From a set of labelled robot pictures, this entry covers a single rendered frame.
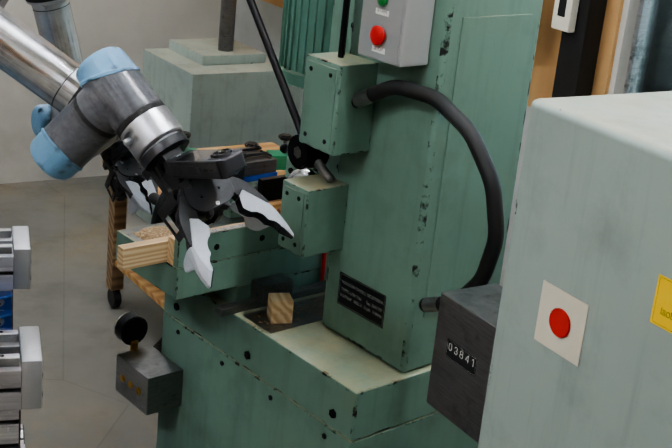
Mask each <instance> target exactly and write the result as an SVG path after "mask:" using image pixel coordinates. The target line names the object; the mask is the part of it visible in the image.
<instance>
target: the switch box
mask: <svg viewBox="0 0 672 448"><path fill-rule="evenodd" d="M434 6H435V0H389V3H388V5H387V6H386V7H380V6H379V4H378V2H377V0H363V8H362V18H361V28H360V37H359V47H358V53H359V54H361V55H364V56H367V57H370V58H373V59H376V60H379V61H382V62H385V63H388V64H391V65H394V66H397V67H410V66H422V65H427V63H428V54H429V46H430V38H431V30H432V22H433V14H434ZM376 7H377V8H380V9H384V10H387V11H389V17H387V16H383V15H380V14H376ZM373 26H381V27H382V28H383V30H384V32H385V39H384V42H383V43H382V44H381V45H374V44H373V43H372V42H371V39H370V31H371V29H372V27H373ZM372 45H374V46H377V47H381V48H384V49H385V54H381V53H377V52H374V51H371V50H372Z"/></svg>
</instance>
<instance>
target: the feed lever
mask: <svg viewBox="0 0 672 448"><path fill-rule="evenodd" d="M246 1H247V4H248V6H249V9H250V11H251V14H252V17H253V19H254V22H255V24H256V27H257V29H258V32H259V35H260V37H261V40H262V42H263V45H264V48H265V50H266V53H267V55H268V58H269V61H270V63H271V66H272V68H273V71H274V73H275V76H276V79H277V81H278V84H279V86H280V89H281V92H282V94H283V97H284V99H285V102H286V105H287V107H288V110H289V112H290V115H291V117H292V120H293V123H294V125H295V128H296V130H297V133H298V135H294V136H293V137H292V138H291V139H290V141H289V144H288V157H289V160H290V162H291V163H292V165H293V166H294V167H295V168H297V169H299V170H302V169H308V168H315V167H316V169H317V170H318V171H319V172H320V174H321V175H322V176H323V178H324V179H325V180H326V182H328V183H332V182H333V181H334V179H335V177H334V175H333V174H332V173H331V171H330V170H329V169H328V168H327V166H326V165H325V164H326V163H327V161H328V159H329V154H327V153H324V152H322V151H320V150H318V149H315V148H313V147H311V146H308V145H306V144H304V143H302V142H300V141H299V135H300V124H301V118H300V116H299V113H298V111H297V108H296V106H295V103H294V100H293V98H292V95H291V93H290V90H289V88H288V85H287V82H286V80H285V77H284V75H283V72H282V69H281V67H280V64H279V62H278V59H277V57H276V54H275V51H274V49H273V46H272V44H271V41H270V39H269V36H268V33H267V31H266V28H265V26H264V23H263V21H262V18H261V15H260V13H259V10H258V8H257V5H256V3H255V0H246Z"/></svg>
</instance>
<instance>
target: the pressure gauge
mask: <svg viewBox="0 0 672 448"><path fill-rule="evenodd" d="M147 330H148V325H147V322H146V320H145V319H144V318H142V317H141V316H140V315H139V314H138V313H136V312H133V311H129V312H126V313H124V314H122V315H121V316H120V317H119V318H118V319H117V320H116V322H115V325H114V334H115V336H116V337H117V338H118V339H119V340H121V341H122V342H124V343H125V344H127V345H130V351H137V350H138V343H139V342H140V341H141V340H142V339H143V338H144V337H145V335H146V333H147Z"/></svg>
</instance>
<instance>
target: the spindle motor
mask: <svg viewBox="0 0 672 448"><path fill-rule="evenodd" d="M333 8H334V0H284V2H283V14H282V26H281V38H280V50H279V64H280V67H281V69H282V72H283V75H284V77H285V80H286V82H287V84H289V85H292V86H295V87H298V88H301V89H304V80H305V69H306V58H307V54H312V53H325V52H329V49H330V39H331V28H332V18H333Z"/></svg>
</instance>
